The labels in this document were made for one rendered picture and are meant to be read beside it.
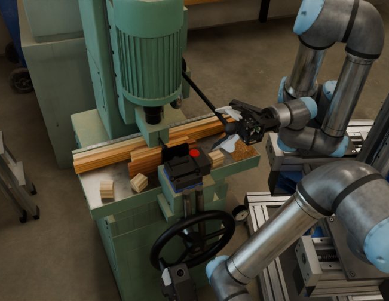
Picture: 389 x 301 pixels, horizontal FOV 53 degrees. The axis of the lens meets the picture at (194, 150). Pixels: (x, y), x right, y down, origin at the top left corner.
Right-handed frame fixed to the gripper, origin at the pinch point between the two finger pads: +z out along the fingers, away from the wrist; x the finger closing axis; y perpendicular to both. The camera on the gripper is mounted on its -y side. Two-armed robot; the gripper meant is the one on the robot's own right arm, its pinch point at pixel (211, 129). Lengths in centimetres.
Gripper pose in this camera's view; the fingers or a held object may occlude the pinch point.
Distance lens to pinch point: 115.6
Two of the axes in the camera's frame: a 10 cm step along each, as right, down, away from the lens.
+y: 4.2, 6.3, -6.5
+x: -0.4, 7.3, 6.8
